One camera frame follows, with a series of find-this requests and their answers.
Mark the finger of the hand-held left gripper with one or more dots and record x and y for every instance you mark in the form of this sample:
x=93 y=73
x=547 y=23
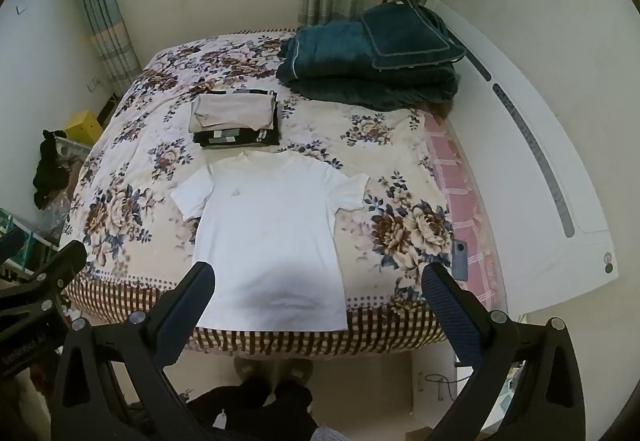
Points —
x=65 y=257
x=12 y=242

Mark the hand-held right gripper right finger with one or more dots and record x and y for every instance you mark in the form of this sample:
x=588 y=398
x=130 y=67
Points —
x=450 y=306

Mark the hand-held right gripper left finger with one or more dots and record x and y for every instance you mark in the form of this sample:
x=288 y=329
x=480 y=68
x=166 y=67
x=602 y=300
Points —
x=187 y=306

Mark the white t-shirt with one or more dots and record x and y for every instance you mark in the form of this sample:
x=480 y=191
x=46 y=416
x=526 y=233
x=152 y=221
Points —
x=270 y=231

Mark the white storage rack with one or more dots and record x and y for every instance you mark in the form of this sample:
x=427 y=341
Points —
x=35 y=246

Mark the grey-blue phone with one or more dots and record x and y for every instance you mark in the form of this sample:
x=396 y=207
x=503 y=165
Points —
x=459 y=261

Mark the black cloth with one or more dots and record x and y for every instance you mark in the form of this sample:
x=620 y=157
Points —
x=49 y=171

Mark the grey slipper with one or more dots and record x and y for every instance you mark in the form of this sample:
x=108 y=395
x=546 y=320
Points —
x=296 y=371
x=254 y=371

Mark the person's black pants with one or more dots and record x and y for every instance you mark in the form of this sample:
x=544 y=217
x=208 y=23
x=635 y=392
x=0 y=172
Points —
x=250 y=408

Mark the pink checked bed sheet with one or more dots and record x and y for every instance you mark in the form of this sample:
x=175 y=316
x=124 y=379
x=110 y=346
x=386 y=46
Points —
x=457 y=186

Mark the yellow box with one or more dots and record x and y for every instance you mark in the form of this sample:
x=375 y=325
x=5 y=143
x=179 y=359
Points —
x=82 y=128

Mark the floral bedspread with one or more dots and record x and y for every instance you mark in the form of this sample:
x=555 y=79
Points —
x=390 y=161

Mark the black patterned folded garment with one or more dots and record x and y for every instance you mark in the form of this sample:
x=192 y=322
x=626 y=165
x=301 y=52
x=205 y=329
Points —
x=235 y=138

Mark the grey speckled cloth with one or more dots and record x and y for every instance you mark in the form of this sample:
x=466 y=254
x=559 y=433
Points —
x=327 y=435

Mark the beige folded garment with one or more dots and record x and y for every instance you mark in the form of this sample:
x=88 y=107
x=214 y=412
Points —
x=230 y=111

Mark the white headboard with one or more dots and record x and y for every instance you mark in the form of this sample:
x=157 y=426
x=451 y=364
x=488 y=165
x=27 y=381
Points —
x=550 y=131

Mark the dark green quilt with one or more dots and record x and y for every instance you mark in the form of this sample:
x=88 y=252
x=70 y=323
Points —
x=345 y=71

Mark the dark green pillow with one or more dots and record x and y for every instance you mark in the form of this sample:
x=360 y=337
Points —
x=410 y=33

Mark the wall socket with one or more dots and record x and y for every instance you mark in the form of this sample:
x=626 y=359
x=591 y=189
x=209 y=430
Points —
x=93 y=84

